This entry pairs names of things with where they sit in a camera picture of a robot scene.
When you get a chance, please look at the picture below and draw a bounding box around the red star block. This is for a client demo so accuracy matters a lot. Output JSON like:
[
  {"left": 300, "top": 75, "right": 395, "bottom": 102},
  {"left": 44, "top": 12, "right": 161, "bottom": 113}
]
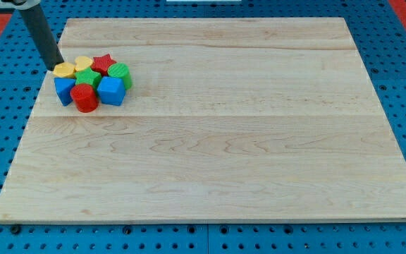
[{"left": 90, "top": 54, "right": 117, "bottom": 76}]

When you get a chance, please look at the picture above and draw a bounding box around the green star block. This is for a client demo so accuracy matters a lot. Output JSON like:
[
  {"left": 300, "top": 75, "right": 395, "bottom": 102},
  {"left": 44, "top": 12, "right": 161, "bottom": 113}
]
[{"left": 75, "top": 67, "right": 102, "bottom": 90}]

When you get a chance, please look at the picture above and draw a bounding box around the light wooden board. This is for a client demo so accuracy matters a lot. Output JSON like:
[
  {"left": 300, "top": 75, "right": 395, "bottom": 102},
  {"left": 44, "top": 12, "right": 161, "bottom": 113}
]
[{"left": 0, "top": 18, "right": 406, "bottom": 224}]

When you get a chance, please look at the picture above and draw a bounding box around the blue cube block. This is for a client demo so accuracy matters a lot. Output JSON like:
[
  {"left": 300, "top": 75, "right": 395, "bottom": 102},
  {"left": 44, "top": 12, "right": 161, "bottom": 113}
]
[{"left": 97, "top": 76, "right": 125, "bottom": 106}]

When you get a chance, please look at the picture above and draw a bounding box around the green cylinder block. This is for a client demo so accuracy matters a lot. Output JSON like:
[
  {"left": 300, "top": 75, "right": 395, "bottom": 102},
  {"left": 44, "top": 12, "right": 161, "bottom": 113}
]
[{"left": 108, "top": 63, "right": 133, "bottom": 90}]

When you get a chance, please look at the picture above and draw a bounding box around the red cylinder block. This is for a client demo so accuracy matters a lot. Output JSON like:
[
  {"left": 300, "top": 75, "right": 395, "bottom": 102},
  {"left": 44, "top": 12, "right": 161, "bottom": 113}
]
[{"left": 70, "top": 83, "right": 99, "bottom": 113}]

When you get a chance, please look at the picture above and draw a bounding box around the yellow heart block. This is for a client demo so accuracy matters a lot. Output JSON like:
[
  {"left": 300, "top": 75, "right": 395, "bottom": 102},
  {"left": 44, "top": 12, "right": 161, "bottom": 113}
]
[{"left": 75, "top": 56, "right": 93, "bottom": 72}]

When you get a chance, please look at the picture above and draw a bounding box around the blue triangular block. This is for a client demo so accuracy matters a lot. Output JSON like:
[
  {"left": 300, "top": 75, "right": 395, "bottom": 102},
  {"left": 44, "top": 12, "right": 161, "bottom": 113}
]
[{"left": 54, "top": 78, "right": 75, "bottom": 107}]

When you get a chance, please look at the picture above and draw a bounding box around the yellow hexagon block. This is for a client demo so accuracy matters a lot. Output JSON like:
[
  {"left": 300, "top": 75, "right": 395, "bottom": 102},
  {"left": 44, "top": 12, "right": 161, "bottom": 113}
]
[{"left": 53, "top": 62, "right": 75, "bottom": 79}]

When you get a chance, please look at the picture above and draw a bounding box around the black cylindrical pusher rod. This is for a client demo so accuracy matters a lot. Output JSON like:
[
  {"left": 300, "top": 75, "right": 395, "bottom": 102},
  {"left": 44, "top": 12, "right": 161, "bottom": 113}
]
[{"left": 17, "top": 0, "right": 64, "bottom": 71}]

